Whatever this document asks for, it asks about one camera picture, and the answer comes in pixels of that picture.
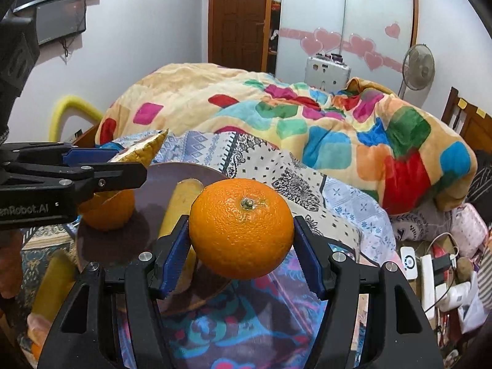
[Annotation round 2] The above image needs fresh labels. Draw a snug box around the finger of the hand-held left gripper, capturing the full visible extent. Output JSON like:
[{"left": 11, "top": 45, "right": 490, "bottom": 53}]
[
  {"left": 0, "top": 141, "right": 117, "bottom": 167},
  {"left": 0, "top": 161, "right": 148, "bottom": 205}
]

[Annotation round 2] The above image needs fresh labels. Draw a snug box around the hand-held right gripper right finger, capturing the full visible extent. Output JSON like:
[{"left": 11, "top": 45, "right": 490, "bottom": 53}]
[{"left": 293, "top": 216, "right": 443, "bottom": 369}]

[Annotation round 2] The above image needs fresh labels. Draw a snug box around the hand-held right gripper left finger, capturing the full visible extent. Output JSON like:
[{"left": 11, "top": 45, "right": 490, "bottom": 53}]
[{"left": 36, "top": 214, "right": 191, "bottom": 369}]

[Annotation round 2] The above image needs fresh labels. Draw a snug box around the small orange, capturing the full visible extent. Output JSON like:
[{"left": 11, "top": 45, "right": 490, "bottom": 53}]
[{"left": 77, "top": 188, "right": 135, "bottom": 232}]

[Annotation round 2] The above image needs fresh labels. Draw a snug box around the round brown plate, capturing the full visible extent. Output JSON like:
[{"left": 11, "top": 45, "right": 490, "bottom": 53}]
[{"left": 75, "top": 162, "right": 240, "bottom": 313}]

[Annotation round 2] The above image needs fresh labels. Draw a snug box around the large orange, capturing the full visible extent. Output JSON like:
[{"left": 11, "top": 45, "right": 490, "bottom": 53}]
[{"left": 188, "top": 179, "right": 295, "bottom": 281}]

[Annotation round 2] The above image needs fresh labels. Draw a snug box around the gold cushion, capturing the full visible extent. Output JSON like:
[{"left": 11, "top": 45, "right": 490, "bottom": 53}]
[{"left": 107, "top": 128, "right": 170, "bottom": 164}]

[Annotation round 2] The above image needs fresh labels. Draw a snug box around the yellow banana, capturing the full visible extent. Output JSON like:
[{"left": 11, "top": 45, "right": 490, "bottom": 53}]
[
  {"left": 157, "top": 178, "right": 205, "bottom": 291},
  {"left": 30, "top": 249, "right": 80, "bottom": 324}
]

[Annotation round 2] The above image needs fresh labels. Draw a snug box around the yellow foam tube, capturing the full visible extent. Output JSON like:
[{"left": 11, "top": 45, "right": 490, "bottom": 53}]
[{"left": 49, "top": 95, "right": 104, "bottom": 144}]

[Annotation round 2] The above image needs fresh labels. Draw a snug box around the white round-button device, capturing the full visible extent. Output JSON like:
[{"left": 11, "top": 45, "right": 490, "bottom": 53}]
[{"left": 400, "top": 246, "right": 419, "bottom": 281}]

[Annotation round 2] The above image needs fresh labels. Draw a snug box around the grey printed pillow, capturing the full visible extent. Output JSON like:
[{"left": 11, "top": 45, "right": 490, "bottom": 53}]
[{"left": 390, "top": 199, "right": 455, "bottom": 244}]

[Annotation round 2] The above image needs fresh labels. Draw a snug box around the white power strip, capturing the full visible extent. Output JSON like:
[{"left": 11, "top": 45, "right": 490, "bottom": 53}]
[{"left": 420, "top": 255, "right": 436, "bottom": 313}]

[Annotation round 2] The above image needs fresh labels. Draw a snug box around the colourful patchwork blanket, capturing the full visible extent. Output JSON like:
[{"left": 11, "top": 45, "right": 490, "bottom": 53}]
[{"left": 94, "top": 62, "right": 478, "bottom": 216}]

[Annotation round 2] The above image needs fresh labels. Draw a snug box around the white bottle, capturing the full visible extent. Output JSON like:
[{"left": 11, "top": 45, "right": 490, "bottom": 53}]
[{"left": 437, "top": 281, "right": 473, "bottom": 311}]

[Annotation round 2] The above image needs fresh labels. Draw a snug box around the pink bag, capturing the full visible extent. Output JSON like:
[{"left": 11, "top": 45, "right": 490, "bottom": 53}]
[{"left": 451, "top": 204, "right": 490, "bottom": 259}]

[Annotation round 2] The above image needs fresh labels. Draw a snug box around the white plastic box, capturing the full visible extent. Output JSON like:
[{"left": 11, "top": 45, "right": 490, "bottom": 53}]
[{"left": 304, "top": 51, "right": 353, "bottom": 93}]

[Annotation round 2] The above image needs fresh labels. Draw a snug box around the brown wooden door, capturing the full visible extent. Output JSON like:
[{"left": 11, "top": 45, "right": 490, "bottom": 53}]
[{"left": 209, "top": 0, "right": 272, "bottom": 74}]

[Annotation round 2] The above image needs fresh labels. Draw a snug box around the wooden chair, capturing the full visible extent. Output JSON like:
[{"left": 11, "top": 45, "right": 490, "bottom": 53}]
[{"left": 441, "top": 86, "right": 492, "bottom": 151}]

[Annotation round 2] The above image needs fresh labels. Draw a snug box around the standing fan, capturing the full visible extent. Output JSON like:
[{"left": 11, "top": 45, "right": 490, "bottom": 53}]
[{"left": 397, "top": 43, "right": 436, "bottom": 99}]

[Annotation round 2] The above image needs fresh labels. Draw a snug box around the wardrobe with pink hearts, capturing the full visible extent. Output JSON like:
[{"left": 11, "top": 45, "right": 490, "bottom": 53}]
[{"left": 274, "top": 0, "right": 420, "bottom": 97}]

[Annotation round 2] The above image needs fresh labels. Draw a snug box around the wall television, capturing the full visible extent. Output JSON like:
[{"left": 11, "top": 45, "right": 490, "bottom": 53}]
[{"left": 36, "top": 0, "right": 87, "bottom": 46}]

